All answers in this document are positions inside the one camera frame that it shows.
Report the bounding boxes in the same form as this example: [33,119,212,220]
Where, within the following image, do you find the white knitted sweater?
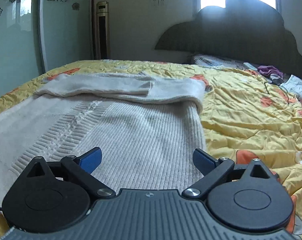
[0,72,208,205]

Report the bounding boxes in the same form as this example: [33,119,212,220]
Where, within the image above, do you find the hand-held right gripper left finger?
[26,147,116,201]

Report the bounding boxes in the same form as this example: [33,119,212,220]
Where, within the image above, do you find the black cable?
[264,81,292,105]

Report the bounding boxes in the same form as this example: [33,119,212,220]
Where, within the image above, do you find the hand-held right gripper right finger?
[181,148,280,202]

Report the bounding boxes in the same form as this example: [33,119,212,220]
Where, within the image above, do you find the yellow printed quilt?
[0,59,302,240]

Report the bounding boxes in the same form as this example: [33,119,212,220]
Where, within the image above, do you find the glass sliding wardrobe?
[0,0,95,102]

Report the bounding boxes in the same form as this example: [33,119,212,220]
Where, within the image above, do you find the grey folded cloth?
[269,74,286,85]

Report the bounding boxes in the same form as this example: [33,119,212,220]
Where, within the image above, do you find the purple cloth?
[257,65,284,79]

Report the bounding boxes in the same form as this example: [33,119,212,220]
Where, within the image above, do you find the grey cloud-shaped headboard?
[155,0,302,80]

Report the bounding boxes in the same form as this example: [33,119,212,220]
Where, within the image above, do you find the gold tower air conditioner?
[95,1,111,60]

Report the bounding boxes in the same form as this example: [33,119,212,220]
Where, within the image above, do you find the printed pillow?
[191,54,262,71]
[280,74,302,102]

